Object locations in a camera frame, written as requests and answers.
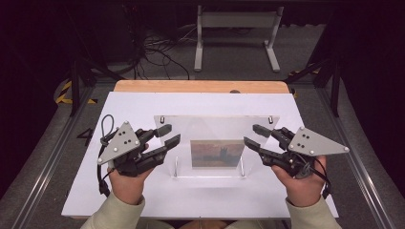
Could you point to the picture postcard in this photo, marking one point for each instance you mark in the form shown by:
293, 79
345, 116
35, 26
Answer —
217, 153

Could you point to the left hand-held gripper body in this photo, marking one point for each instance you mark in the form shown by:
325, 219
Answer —
121, 144

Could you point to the aluminium floor rail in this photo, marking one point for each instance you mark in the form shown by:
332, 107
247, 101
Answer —
359, 178
47, 168

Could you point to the black tripod stand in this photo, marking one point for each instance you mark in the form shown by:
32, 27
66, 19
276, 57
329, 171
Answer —
334, 86
76, 82

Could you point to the person's left hand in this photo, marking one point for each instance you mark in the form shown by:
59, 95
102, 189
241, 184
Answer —
129, 187

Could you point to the clear acrylic photo frame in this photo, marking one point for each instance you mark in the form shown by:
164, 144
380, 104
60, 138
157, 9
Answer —
216, 127

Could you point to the person's right hand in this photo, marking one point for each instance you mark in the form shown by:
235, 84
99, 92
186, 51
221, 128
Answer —
302, 189

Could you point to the white table board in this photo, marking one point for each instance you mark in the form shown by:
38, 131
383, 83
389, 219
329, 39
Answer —
207, 103

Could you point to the metal frame post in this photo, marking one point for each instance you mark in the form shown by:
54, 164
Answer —
175, 167
270, 120
242, 166
162, 120

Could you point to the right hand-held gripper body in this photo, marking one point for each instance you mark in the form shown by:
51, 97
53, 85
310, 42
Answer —
313, 143

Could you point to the white metal stand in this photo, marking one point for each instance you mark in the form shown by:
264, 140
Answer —
237, 19

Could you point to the yellow black floor tape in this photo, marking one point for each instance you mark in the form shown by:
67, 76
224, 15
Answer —
65, 95

